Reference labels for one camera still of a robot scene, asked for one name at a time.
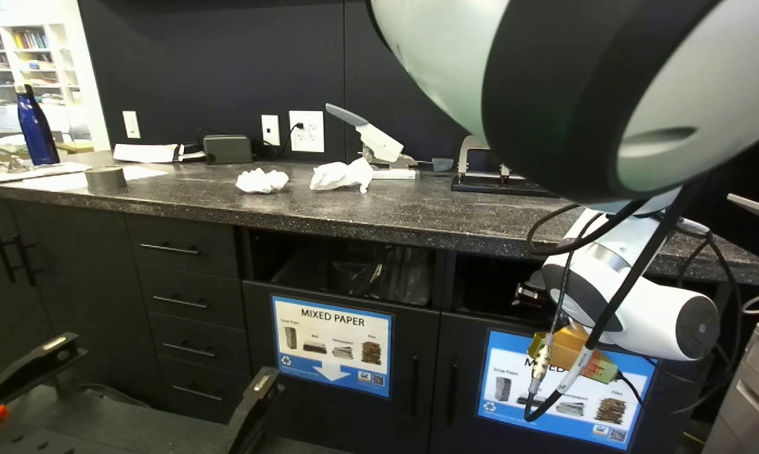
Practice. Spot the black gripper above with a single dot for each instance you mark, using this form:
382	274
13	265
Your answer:
531	295

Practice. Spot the white paper ball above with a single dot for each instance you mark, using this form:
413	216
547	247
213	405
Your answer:
341	176

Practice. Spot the wide white paper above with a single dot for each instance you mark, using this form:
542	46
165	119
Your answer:
261	179

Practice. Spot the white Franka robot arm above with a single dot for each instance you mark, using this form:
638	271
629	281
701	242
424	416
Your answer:
607	85

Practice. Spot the slanted blue bin label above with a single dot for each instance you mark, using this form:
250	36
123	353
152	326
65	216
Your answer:
501	394

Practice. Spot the wide blue bin label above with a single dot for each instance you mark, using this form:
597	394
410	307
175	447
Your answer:
333	345

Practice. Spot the orange cylindrical wrist attachment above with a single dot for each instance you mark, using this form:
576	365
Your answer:
568	350

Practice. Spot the flat white desk tool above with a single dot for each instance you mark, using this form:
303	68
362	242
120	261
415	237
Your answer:
394	176

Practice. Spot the black box device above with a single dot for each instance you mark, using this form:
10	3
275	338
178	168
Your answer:
227	147

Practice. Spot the small white label device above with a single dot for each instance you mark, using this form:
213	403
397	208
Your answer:
191	155

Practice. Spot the large white paper sheet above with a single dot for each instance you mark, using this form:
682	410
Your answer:
145	173

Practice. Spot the white power strip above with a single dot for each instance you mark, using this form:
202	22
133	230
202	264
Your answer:
146	153

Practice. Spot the black cart with orange part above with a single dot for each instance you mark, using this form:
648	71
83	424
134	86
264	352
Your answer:
102	420

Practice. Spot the wide black cabinet door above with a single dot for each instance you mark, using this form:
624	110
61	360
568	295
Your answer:
77	285

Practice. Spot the blue water bottle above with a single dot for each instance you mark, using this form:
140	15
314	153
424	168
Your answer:
36	126

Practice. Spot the narrow black cabinet door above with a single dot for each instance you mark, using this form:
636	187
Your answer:
2	279

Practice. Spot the printed white paper sheet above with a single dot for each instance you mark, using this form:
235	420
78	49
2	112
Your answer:
3	173

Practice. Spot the white bookshelf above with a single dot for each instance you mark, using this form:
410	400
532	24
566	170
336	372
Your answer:
25	67

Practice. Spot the wide white wall outlet plate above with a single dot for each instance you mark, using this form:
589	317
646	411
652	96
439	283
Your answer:
307	133

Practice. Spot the narrow white wall outlet plate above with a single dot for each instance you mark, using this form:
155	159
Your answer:
271	129

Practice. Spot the white light switch plate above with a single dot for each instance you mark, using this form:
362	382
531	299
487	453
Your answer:
133	124

